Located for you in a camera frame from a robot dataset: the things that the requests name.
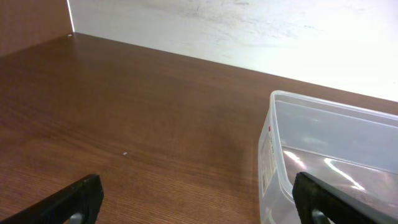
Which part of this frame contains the clear plastic container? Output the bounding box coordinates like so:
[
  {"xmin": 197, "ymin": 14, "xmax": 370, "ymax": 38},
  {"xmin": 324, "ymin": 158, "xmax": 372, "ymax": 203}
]
[{"xmin": 258, "ymin": 91, "xmax": 397, "ymax": 223}]

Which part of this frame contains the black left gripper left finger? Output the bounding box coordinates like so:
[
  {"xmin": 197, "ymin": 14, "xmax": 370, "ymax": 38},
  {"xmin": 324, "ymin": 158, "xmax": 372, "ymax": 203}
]
[{"xmin": 1, "ymin": 174, "xmax": 104, "ymax": 224}]

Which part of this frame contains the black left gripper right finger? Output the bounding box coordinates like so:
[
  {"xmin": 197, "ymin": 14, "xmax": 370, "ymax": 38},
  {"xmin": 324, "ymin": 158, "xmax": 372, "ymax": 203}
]
[{"xmin": 292, "ymin": 172, "xmax": 397, "ymax": 224}]

